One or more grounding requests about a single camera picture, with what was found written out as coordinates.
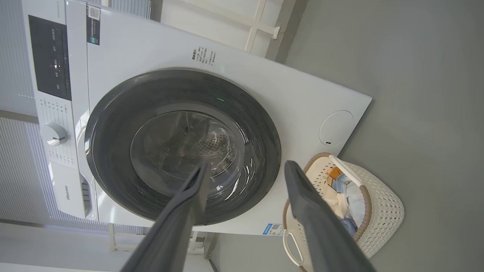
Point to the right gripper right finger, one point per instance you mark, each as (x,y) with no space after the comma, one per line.
(317,226)

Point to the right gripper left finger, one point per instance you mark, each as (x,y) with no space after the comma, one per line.
(177,226)

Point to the blue cartoon print garment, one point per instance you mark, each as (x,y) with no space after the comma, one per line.
(348,226)

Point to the light blue cream orange garment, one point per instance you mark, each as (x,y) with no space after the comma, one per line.
(353,200)

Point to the dark round washer door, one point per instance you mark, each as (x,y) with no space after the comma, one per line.
(113,151)

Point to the white front-load washing machine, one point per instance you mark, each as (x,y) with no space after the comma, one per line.
(302,94)

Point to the white washing machine dial knob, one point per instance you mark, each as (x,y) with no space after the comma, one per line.
(53,134)

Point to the black washing machine display panel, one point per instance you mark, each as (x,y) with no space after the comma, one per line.
(49,56)

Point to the blue energy label sticker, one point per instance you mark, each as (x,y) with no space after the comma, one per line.
(273,229)

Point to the cream perforated laundry basket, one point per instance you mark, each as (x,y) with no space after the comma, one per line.
(382,211)

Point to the round drain filter cover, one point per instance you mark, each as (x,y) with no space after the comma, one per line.
(336,126)

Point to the dark QR code sticker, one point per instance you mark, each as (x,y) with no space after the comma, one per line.
(93,26)

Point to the white metal frame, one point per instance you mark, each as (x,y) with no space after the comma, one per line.
(112,236)
(253,28)

